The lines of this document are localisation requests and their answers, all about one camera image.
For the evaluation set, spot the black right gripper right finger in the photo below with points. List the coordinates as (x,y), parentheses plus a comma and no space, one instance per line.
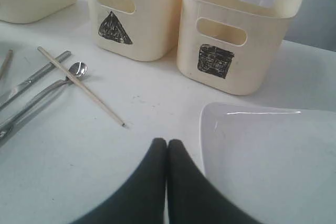
(191,197)

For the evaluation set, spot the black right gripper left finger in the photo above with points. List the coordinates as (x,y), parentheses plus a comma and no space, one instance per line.
(141,198)

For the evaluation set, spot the steel long spoon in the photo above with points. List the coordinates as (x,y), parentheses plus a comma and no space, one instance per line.
(79,69)

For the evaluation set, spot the steel table knife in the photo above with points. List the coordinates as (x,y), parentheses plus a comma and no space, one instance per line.
(10,95)

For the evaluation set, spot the wooden chopstick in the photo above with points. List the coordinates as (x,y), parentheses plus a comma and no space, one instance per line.
(6,62)
(83,87)

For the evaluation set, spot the white square plate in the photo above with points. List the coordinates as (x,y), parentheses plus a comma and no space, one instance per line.
(276,164)

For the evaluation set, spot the cream bin square mark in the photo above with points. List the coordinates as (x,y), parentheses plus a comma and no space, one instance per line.
(229,44)

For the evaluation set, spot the cream bin triangle mark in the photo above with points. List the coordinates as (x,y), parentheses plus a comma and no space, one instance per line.
(142,30)

